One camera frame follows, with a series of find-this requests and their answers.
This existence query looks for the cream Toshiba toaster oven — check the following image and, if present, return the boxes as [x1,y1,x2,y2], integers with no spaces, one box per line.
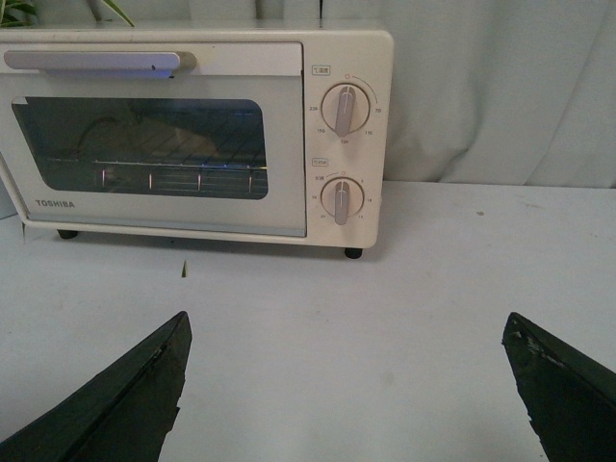
[1,20,394,258]

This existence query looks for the silver oven door handle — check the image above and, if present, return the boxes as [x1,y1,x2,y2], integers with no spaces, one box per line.
[4,50,196,79]

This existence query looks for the upper temperature knob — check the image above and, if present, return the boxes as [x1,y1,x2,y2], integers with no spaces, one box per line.
[321,84,370,138]

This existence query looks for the wire oven rack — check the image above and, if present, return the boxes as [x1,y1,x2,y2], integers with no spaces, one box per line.
[47,161,269,199]

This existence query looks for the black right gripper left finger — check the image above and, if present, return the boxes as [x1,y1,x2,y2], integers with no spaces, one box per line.
[1,312,192,461]

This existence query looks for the green plant leaves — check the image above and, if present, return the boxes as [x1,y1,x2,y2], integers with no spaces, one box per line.
[1,0,135,28]

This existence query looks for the lower timer knob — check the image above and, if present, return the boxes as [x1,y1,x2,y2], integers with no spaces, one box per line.
[321,177,365,225]

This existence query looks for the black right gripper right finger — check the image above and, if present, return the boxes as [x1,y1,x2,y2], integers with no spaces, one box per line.
[501,312,615,461]

